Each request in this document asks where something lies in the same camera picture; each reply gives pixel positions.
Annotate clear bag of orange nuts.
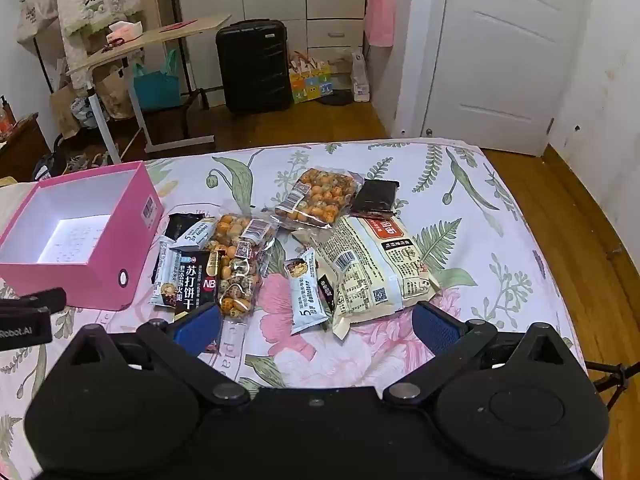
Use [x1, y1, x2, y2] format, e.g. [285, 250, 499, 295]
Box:
[270, 167, 363, 231]
[206, 214, 278, 318]

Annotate black bag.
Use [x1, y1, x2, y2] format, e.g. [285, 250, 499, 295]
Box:
[32, 150, 67, 181]

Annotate white door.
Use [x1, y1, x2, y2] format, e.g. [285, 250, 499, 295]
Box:
[422, 0, 596, 157]

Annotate black suitcase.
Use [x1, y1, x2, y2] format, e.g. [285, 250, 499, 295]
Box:
[216, 20, 293, 113]

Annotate teal shopping bag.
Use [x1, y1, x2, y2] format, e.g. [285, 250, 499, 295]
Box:
[132, 50, 181, 111]

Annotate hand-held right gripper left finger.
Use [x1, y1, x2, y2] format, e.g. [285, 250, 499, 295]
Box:
[65, 302, 251, 408]

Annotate beige tote bag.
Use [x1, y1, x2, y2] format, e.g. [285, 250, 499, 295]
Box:
[16, 0, 58, 43]

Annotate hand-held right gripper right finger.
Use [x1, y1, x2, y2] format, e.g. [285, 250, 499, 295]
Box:
[384, 301, 573, 405]

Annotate colourful gift bag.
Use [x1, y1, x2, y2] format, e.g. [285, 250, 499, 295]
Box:
[290, 60, 333, 105]

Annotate large beige snack packet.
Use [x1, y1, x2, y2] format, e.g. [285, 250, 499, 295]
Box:
[291, 215, 441, 339]

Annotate pink tissue box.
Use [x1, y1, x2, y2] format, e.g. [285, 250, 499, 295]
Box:
[107, 21, 146, 43]

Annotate wooden nightstand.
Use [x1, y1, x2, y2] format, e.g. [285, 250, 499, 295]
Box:
[0, 114, 51, 183]

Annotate black snack packet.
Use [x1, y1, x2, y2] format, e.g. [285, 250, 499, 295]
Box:
[349, 178, 401, 216]
[165, 212, 202, 243]

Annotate brown paper bag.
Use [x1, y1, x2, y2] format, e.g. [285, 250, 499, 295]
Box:
[92, 65, 136, 121]

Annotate black tripod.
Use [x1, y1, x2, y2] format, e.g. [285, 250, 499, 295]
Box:
[582, 360, 632, 411]

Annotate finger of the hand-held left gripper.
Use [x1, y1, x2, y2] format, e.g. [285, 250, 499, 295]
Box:
[0, 287, 67, 313]

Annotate light blue snack bar packet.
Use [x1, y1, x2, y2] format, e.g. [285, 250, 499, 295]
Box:
[182, 217, 219, 252]
[150, 237, 183, 308]
[283, 247, 331, 336]

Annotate pink paper bag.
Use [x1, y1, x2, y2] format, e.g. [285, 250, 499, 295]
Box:
[365, 0, 397, 48]

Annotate white plastic bag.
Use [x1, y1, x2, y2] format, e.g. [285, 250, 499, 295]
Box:
[350, 52, 372, 102]

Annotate grey sneakers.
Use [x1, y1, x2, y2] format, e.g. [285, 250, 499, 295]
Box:
[65, 152, 110, 172]

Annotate small black sachet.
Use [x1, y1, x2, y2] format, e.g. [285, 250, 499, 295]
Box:
[317, 275, 342, 314]

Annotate pink cardboard box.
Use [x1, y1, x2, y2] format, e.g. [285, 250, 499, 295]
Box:
[0, 161, 165, 312]

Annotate black cracker packet white print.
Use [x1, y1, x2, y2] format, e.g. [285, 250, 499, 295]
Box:
[172, 247, 221, 323]

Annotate wooden overbed table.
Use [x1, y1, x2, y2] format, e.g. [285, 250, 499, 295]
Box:
[67, 14, 233, 165]

